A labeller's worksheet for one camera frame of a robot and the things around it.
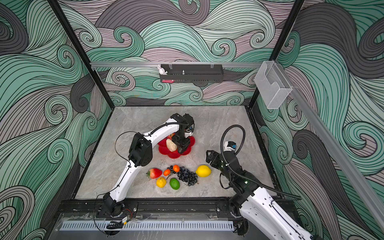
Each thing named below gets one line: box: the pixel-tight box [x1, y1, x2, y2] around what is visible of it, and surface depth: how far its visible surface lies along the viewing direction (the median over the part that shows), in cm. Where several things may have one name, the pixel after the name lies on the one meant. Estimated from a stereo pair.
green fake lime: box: [169, 178, 181, 190], surface depth 81 cm
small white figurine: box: [157, 64, 168, 75], surface depth 87 cm
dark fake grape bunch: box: [177, 166, 198, 187], surface depth 83 cm
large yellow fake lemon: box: [195, 165, 212, 178], surface depth 84 cm
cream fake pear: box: [166, 138, 178, 152], surface depth 93 cm
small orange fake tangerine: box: [163, 169, 171, 176], surface depth 85 cm
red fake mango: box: [146, 168, 163, 179], surface depth 83 cm
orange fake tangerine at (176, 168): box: [173, 164, 181, 173], surface depth 83 cm
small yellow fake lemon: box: [156, 177, 167, 188], surface depth 80 cm
